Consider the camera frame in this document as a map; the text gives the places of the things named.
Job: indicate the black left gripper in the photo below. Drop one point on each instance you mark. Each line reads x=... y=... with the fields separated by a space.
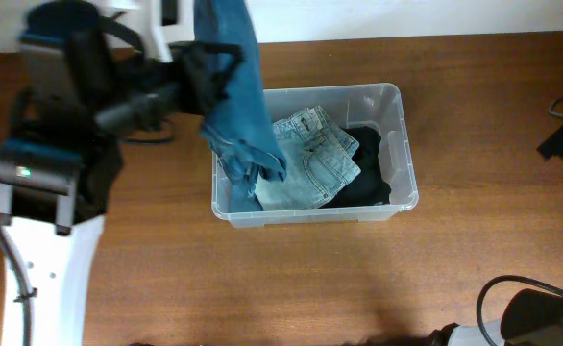
x=197 y=81

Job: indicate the dark blue jeans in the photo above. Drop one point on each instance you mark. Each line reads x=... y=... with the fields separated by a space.
x=240 y=130

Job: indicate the light blue jeans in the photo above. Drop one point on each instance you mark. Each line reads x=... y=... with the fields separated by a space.
x=319 y=162

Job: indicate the black garment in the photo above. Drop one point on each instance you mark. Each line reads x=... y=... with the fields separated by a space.
x=368 y=188

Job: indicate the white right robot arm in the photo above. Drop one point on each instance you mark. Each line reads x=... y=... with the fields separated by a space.
x=534 y=316

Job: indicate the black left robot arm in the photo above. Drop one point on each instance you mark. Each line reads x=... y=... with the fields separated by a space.
x=92 y=88

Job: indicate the clear plastic storage bin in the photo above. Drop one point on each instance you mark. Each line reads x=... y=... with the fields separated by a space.
x=378 y=106

